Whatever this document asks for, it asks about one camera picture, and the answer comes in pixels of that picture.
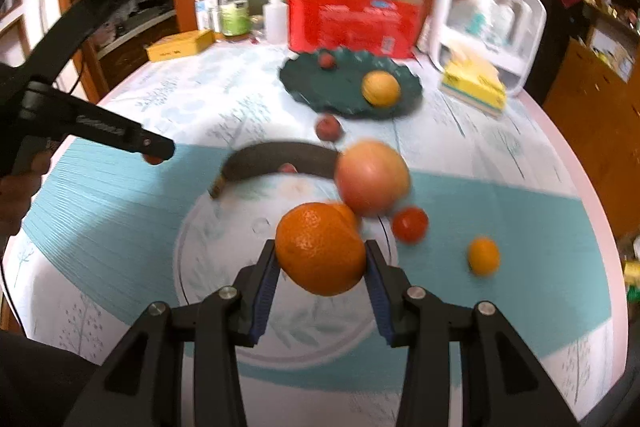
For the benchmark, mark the green label glass bottle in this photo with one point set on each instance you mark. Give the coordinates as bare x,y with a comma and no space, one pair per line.
235,14

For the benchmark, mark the large red tomato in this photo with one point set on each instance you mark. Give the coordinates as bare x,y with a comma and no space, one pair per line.
410,224

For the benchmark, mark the dark clothing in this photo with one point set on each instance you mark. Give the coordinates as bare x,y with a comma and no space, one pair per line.
40,382

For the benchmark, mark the white and blue carton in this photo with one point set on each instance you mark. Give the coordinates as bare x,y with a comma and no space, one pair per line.
206,13

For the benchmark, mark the orange mandarin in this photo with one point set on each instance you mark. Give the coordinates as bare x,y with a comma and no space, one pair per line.
348,216
320,252

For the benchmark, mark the flat yellow box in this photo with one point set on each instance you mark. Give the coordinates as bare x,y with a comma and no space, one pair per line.
180,46

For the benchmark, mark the person's left hand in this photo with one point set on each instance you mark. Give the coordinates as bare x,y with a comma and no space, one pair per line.
15,202

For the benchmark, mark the large yellow orange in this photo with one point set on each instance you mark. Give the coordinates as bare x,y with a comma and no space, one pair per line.
381,90

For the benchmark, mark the red gift package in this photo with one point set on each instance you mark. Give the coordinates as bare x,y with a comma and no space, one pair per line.
350,24

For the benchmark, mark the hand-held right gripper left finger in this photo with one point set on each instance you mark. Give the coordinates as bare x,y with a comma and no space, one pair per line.
265,289

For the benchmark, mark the dark green wavy plate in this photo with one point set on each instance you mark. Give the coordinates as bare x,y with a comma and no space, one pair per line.
325,87

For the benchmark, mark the tiny red fruit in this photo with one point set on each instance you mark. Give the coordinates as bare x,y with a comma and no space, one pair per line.
288,168
153,160

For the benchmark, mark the brown dried fruit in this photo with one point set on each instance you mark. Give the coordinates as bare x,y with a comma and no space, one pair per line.
328,128

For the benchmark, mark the white appliance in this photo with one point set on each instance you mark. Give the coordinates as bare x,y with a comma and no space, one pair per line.
450,7

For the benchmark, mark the tree print tablecloth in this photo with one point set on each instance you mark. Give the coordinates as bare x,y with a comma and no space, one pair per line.
150,207

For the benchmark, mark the yellow tissue pack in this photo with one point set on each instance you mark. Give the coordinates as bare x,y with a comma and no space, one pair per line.
475,87

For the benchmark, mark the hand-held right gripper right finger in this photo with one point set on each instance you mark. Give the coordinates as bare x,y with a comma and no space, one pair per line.
380,297

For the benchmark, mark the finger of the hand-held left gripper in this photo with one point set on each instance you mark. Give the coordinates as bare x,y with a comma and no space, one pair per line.
110,129
80,22

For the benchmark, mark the white round plate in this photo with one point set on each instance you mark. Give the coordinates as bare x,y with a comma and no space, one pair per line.
300,332

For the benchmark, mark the white squeeze bottle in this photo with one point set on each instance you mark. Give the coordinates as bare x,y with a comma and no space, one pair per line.
275,22

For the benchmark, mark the red apple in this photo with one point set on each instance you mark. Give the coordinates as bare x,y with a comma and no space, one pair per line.
372,179

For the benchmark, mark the small red cherry tomato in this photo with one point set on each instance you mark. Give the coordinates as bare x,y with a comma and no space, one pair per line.
327,60

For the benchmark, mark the small smooth orange kumquat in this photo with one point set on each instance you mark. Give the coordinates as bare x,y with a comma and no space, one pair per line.
483,256

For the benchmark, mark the wooden cabinet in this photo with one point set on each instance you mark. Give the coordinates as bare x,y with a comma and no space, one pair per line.
590,107

